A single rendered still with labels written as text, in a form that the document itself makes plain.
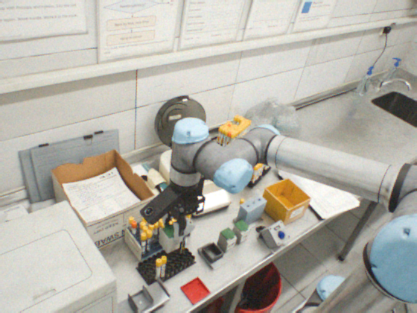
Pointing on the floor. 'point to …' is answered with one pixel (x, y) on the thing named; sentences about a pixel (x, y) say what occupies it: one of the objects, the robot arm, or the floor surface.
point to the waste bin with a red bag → (257, 291)
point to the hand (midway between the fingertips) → (170, 234)
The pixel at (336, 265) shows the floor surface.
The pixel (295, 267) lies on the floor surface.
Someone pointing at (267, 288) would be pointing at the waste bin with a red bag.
